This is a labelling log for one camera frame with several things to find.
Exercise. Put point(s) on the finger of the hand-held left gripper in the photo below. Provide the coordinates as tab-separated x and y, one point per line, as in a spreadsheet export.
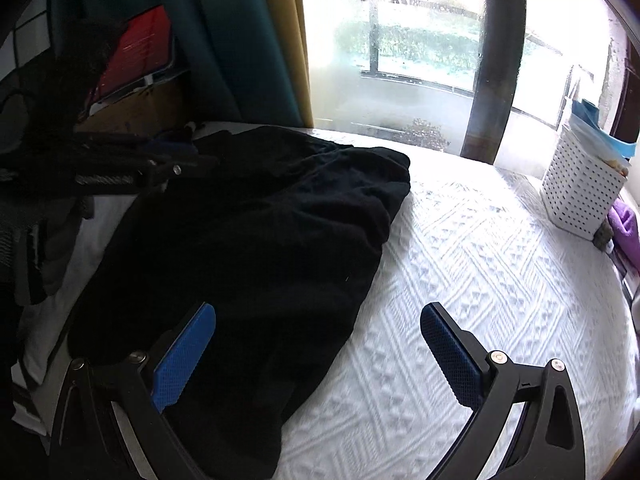
195	165

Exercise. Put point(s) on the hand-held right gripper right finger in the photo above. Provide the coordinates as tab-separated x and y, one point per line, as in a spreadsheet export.
450	355

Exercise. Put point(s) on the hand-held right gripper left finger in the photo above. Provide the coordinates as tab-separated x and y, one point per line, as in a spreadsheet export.
182	355

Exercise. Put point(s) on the black garment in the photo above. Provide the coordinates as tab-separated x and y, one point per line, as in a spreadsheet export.
250	260

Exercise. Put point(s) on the white textured tablecloth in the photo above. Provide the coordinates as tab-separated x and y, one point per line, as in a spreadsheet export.
450	310

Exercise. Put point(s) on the brown cardboard box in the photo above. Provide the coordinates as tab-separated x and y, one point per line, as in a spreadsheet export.
150	105

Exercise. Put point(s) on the white garment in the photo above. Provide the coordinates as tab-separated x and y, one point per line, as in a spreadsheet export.
100	220

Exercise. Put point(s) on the grey striped cloth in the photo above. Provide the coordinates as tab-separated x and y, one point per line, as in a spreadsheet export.
55	250

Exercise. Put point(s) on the tablet with red screen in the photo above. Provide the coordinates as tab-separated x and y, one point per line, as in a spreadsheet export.
140	50

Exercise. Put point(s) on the teal curtain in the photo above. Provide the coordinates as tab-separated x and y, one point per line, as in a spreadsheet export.
240	35

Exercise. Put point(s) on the yellow curtain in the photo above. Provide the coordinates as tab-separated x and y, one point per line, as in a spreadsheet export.
300	60

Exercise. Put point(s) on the small grey figurine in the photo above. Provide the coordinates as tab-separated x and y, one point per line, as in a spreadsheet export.
602	235

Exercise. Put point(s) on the white perforated plastic basket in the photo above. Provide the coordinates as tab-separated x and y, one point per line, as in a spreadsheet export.
575	185

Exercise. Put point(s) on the purple cloth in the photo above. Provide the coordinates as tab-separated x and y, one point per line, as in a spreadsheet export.
627	220

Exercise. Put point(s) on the blue plastic packaging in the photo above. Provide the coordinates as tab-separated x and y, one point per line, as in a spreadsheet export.
600	130

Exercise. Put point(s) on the dark door frame post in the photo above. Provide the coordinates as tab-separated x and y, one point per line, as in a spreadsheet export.
495	60

